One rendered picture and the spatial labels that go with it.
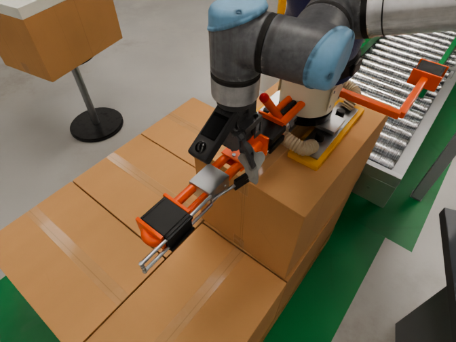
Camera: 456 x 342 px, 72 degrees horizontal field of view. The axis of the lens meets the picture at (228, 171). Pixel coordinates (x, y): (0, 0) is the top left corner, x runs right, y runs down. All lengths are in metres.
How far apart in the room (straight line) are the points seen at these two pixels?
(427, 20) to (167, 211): 0.54
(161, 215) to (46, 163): 1.96
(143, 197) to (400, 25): 1.12
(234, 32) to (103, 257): 0.99
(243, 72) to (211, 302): 0.81
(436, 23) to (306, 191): 0.50
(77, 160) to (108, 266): 1.33
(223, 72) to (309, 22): 0.15
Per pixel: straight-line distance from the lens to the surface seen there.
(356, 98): 1.01
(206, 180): 0.70
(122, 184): 1.47
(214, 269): 1.19
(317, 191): 0.90
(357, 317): 1.81
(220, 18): 0.51
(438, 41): 2.90
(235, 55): 0.52
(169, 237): 0.62
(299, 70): 0.48
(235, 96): 0.56
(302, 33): 0.49
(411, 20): 0.58
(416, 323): 1.66
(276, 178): 0.90
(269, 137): 0.80
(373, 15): 0.58
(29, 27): 1.97
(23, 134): 2.89
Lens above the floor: 1.63
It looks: 49 degrees down
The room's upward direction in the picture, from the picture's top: straight up
